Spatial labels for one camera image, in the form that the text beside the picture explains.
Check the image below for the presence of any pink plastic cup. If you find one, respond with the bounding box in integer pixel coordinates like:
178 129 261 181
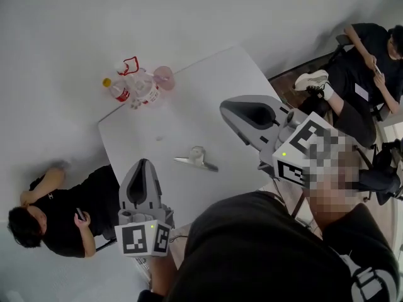
153 65 176 92

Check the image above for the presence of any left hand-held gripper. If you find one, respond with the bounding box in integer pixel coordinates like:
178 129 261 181
115 158 174 258

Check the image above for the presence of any large metal binder clip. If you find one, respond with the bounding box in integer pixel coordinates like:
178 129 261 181
173 145 220 172

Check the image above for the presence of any person's right forearm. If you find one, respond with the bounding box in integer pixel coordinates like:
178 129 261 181
308 181 360 232

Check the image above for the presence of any small red-label plastic bottle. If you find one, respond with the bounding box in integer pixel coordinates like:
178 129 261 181
102 77 132 103

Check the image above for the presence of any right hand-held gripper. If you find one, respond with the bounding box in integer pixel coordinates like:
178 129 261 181
219 94 334 188

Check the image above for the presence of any black folding chair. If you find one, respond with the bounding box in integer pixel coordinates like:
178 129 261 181
94 236 117 253

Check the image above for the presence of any large clear red-handled bottle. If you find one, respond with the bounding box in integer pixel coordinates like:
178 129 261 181
116 56 161 109

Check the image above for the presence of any person's left forearm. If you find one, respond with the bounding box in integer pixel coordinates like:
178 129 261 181
147 255 177 297

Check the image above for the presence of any person's black shirt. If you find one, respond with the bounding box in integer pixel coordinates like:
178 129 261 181
138 192 403 302

